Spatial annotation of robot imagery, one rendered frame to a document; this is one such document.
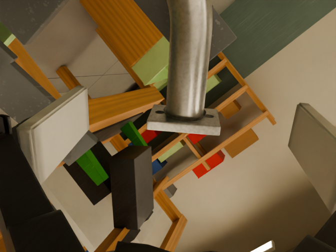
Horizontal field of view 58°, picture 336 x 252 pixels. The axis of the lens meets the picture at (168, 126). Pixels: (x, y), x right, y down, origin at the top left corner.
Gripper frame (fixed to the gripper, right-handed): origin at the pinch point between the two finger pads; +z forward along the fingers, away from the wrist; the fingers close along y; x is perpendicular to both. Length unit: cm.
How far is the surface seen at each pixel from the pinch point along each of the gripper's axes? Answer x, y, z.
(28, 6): 5.7, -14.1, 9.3
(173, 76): 1.7, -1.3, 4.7
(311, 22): -14, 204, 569
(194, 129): -1.9, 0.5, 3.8
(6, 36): 1.4, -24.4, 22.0
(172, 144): -246, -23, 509
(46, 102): -3.7, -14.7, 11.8
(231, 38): 4.1, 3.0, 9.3
